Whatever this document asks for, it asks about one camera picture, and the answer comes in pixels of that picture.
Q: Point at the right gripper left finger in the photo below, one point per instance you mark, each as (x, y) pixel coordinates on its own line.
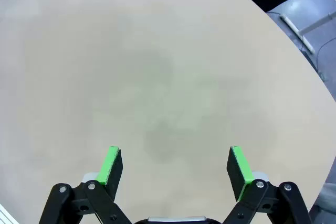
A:
(110, 171)

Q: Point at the grey metal table leg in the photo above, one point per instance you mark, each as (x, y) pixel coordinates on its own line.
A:
(317, 23)

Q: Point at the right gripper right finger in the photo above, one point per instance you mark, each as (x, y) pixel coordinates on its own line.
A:
(240, 171)

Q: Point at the white table leg frame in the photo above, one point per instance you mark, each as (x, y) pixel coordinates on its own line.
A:
(291, 26)

